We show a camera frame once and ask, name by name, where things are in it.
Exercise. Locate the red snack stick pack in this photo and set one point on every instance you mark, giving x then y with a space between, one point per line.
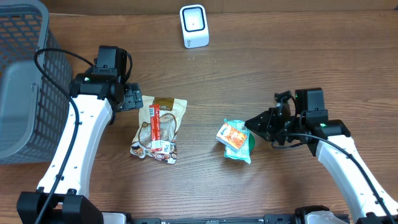
156 145

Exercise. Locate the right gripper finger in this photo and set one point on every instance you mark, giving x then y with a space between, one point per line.
264 135
259 122

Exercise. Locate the beige dried food bag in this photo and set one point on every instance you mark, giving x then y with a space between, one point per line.
171 111

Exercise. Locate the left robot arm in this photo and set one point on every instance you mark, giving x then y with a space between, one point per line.
62 194

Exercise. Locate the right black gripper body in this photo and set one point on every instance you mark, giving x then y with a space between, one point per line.
273 123

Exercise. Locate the grey plastic mesh basket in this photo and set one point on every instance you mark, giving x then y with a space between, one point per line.
33 111

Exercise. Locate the white barcode scanner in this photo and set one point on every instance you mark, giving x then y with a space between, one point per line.
194 26

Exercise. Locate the orange tissue packet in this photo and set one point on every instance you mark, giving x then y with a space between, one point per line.
231 137

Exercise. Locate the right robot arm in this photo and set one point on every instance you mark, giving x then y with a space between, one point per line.
300 118

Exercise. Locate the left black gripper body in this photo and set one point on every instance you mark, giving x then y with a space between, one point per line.
133 98

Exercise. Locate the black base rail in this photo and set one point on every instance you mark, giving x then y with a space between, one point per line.
211 221

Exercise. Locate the teal wet wipes packet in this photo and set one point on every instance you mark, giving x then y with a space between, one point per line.
245 151

